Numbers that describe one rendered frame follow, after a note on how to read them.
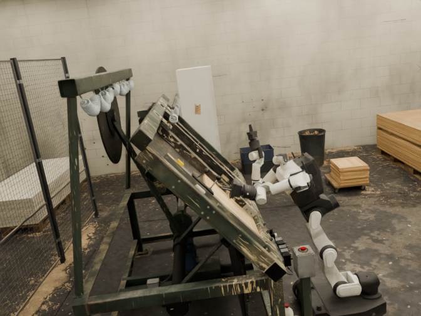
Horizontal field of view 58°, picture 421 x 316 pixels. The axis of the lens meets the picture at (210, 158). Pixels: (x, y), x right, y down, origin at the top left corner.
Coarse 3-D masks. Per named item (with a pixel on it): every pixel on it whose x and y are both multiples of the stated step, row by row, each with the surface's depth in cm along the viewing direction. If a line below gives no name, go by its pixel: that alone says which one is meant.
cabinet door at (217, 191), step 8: (208, 184) 286; (216, 184) 309; (216, 192) 287; (224, 192) 309; (224, 200) 289; (232, 200) 311; (232, 208) 289; (240, 208) 309; (240, 216) 287; (248, 216) 310; (248, 224) 287; (256, 232) 287
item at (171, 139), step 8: (176, 112) 295; (160, 128) 295; (168, 128) 296; (168, 136) 297; (176, 144) 299; (184, 144) 305; (184, 152) 301; (192, 152) 306; (192, 160) 303; (200, 160) 308; (200, 168) 305; (208, 168) 306; (208, 176) 307; (224, 184) 310; (240, 200) 314; (248, 208) 316
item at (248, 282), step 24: (144, 192) 452; (168, 192) 454; (120, 216) 385; (144, 240) 476; (168, 240) 472; (192, 240) 376; (96, 264) 297; (192, 264) 358; (216, 264) 372; (240, 264) 264; (120, 288) 369; (168, 288) 253; (192, 288) 250; (216, 288) 250; (240, 288) 251; (264, 288) 252; (96, 312) 250; (120, 312) 345; (168, 312) 254
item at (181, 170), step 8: (168, 160) 252; (176, 168) 253; (184, 168) 257; (184, 176) 255; (200, 184) 257; (208, 192) 259; (216, 200) 261; (232, 216) 264; (240, 224) 266; (248, 232) 268; (256, 240) 270; (264, 240) 276
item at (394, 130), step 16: (400, 112) 712; (416, 112) 696; (384, 128) 696; (400, 128) 634; (416, 128) 587; (384, 144) 703; (400, 144) 638; (416, 144) 601; (400, 160) 645; (416, 160) 592; (416, 176) 601
